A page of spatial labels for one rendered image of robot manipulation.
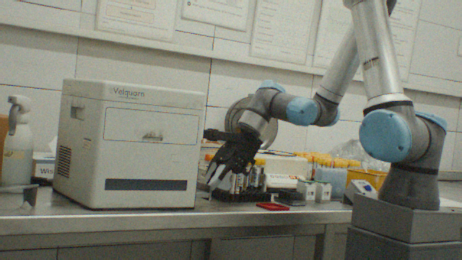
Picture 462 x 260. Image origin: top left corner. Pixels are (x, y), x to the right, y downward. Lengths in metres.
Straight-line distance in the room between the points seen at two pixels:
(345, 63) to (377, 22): 0.22
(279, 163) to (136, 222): 0.76
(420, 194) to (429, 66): 1.70
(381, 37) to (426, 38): 1.67
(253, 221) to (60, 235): 0.51
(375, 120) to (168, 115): 0.49
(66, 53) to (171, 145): 0.68
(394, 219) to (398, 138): 0.23
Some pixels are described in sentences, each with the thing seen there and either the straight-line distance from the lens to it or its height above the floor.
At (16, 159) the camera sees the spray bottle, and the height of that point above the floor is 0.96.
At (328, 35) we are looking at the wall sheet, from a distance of 2.64.
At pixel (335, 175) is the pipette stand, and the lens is 2.00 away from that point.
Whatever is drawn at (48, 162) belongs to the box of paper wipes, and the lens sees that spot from 1.82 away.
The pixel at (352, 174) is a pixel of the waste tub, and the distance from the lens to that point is 2.10.
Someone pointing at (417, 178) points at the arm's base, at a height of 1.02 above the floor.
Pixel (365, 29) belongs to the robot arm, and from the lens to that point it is 1.49.
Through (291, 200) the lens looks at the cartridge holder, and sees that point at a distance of 1.79.
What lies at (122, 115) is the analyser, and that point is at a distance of 1.42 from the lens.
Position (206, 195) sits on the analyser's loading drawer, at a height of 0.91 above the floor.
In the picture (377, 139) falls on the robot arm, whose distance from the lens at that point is 1.41.
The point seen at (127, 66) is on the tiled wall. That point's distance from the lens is 2.12.
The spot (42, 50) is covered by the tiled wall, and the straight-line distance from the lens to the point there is 2.02.
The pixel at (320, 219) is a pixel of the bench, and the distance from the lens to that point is 1.77.
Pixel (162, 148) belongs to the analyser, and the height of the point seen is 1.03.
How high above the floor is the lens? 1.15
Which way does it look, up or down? 3 degrees down
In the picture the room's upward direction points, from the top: 6 degrees clockwise
